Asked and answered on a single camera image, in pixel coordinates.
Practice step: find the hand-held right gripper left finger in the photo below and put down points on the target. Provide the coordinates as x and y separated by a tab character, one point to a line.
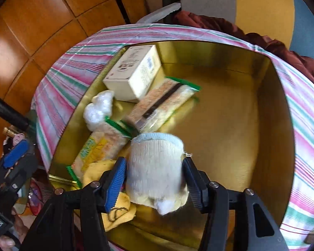
117	185

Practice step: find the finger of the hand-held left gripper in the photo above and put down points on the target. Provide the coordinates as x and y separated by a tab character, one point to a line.
7	112
15	153

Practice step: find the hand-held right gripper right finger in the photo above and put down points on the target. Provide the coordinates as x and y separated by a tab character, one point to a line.
193	185

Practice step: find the yellow sock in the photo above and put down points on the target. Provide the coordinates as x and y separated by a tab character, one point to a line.
120	214

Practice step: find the white sock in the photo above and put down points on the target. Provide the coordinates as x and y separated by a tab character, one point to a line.
154	172

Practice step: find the green label cracker packet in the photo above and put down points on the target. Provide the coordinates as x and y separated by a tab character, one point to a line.
99	146

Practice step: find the gold metal tin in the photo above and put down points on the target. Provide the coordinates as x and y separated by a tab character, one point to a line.
238	136

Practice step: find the white plastic bag ball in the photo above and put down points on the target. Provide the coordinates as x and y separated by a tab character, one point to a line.
96	117
103	98

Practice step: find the brown sandwich cracker packet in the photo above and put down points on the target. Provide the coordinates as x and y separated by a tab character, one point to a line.
157	102

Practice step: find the cream cardboard box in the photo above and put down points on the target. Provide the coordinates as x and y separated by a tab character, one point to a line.
130	73

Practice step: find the person's left hand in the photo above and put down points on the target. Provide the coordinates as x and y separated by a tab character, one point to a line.
7	243

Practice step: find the striped tablecloth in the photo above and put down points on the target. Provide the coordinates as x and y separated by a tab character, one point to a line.
172	31

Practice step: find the dark red blanket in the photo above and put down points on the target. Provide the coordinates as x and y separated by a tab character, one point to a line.
212	22

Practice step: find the grey yellow blue sofa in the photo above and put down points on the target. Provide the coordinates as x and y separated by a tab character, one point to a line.
264	10

